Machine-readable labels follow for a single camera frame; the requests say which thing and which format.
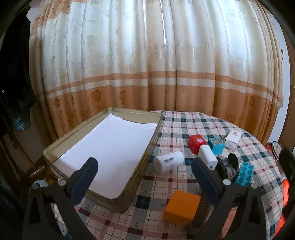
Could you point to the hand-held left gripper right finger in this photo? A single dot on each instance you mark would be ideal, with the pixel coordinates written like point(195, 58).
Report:
point(205, 182)

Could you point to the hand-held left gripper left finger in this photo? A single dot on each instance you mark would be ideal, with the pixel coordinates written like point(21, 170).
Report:
point(84, 176)

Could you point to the white power bank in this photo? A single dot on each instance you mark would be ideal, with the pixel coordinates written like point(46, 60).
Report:
point(207, 155)

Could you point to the black hair claw clip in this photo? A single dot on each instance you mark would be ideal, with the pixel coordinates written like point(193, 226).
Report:
point(232, 161)

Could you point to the orange box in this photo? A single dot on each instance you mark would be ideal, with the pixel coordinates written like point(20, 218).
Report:
point(179, 205)

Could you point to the teal bear print block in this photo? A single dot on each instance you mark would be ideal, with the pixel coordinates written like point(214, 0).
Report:
point(216, 145)

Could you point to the blue studded building block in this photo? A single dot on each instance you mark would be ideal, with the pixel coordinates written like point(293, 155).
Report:
point(244, 173)

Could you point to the small red box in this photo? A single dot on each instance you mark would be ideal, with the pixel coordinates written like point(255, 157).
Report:
point(196, 143)

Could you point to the white pill bottle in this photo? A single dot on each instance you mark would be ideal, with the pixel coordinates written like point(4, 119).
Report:
point(167, 161)

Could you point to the metal tin tray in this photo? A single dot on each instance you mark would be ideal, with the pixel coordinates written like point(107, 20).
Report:
point(136, 182)

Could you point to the white cardboard box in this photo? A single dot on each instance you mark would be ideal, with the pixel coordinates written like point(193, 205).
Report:
point(234, 137)

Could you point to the round dark white-rimmed disc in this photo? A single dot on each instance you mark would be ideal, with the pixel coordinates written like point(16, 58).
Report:
point(276, 148)

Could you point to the orange cloth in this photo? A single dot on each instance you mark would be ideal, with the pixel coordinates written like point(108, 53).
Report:
point(286, 191)

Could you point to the clear plastic bag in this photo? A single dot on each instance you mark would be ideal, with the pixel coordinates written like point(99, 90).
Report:
point(40, 183)

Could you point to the wooden chair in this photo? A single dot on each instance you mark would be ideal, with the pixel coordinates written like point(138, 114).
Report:
point(34, 171)

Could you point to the plaid cloth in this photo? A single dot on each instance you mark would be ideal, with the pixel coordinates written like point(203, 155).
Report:
point(175, 131)

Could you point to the dark hanging clothing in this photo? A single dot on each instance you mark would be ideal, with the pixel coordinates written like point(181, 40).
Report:
point(16, 69)

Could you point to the cream and orange floral curtain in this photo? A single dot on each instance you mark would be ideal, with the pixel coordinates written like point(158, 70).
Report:
point(147, 57)

